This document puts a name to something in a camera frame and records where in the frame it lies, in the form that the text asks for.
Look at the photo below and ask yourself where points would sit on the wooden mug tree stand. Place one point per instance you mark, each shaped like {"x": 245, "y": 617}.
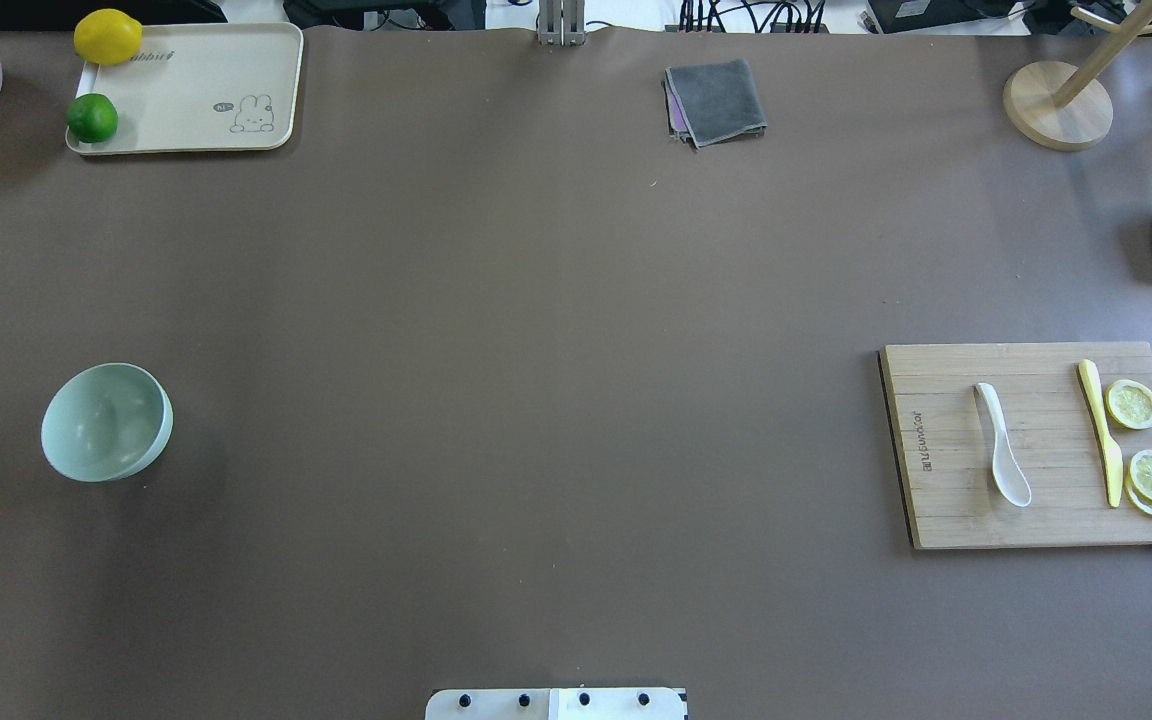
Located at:
{"x": 1063, "y": 107}

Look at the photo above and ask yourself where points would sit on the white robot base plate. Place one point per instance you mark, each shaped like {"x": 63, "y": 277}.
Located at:
{"x": 559, "y": 703}

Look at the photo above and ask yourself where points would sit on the yellow plastic knife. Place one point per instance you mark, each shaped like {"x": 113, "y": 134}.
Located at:
{"x": 1111, "y": 454}

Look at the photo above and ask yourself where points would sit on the grey folded cloth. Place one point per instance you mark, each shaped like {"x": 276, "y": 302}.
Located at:
{"x": 713, "y": 103}

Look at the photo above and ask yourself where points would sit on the white ceramic spoon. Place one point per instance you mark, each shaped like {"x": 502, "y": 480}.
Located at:
{"x": 1009, "y": 478}

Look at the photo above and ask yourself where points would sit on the light green bowl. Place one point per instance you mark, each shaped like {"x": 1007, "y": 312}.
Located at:
{"x": 108, "y": 422}

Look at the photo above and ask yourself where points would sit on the upper lemon slice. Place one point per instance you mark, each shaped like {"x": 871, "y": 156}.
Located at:
{"x": 1129, "y": 403}

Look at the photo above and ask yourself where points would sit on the yellow lemon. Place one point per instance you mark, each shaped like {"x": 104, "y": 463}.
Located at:
{"x": 107, "y": 36}

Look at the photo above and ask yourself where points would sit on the beige rabbit tray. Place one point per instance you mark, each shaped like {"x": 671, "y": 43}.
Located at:
{"x": 200, "y": 87}

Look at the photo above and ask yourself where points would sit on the aluminium profile post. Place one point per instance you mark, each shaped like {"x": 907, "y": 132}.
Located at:
{"x": 561, "y": 22}

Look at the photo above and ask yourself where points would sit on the bamboo cutting board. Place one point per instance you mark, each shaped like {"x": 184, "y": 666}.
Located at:
{"x": 944, "y": 442}

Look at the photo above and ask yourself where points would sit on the green lime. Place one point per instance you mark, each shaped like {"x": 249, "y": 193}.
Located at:
{"x": 92, "y": 118}

